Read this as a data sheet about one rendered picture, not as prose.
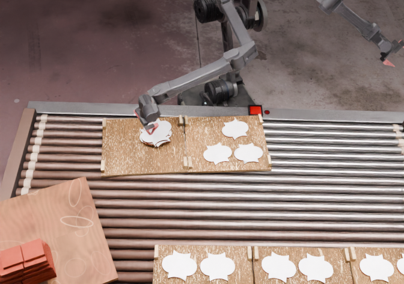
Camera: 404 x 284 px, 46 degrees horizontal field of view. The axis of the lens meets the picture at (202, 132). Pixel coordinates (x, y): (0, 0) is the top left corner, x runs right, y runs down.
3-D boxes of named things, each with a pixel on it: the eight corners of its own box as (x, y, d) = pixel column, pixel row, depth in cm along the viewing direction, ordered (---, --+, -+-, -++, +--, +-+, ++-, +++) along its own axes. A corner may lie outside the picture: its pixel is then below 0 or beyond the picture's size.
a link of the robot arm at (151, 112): (165, 95, 219) (158, 85, 212) (174, 112, 212) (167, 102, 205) (142, 108, 219) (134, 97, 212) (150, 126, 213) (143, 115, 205)
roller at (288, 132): (36, 125, 247) (35, 119, 243) (401, 135, 258) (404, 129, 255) (35, 133, 244) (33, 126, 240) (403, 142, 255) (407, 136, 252)
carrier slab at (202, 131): (183, 118, 250) (183, 117, 249) (260, 117, 254) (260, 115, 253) (187, 173, 228) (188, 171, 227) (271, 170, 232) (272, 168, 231)
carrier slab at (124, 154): (103, 121, 246) (103, 119, 245) (181, 118, 251) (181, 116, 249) (101, 177, 224) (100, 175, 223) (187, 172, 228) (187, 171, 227)
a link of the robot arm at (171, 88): (241, 60, 217) (236, 45, 208) (245, 69, 214) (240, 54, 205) (156, 98, 220) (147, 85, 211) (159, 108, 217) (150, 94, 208)
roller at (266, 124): (39, 118, 250) (37, 112, 247) (398, 128, 262) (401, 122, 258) (37, 125, 247) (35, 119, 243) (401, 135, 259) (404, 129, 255)
